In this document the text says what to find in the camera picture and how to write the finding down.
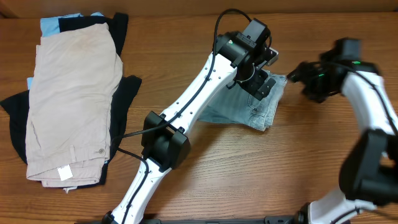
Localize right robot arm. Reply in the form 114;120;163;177
287;38;397;224

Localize beige folded shorts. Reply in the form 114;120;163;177
25;24;123;188

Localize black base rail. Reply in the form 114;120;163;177
139;212;308;224

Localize light blue garment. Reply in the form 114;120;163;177
26;12;104;91

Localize light blue denim shorts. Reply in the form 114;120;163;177
198;70;287;131

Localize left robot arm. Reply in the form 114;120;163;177
102;19;278;223

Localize black garment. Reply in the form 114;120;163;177
0;12;144;189

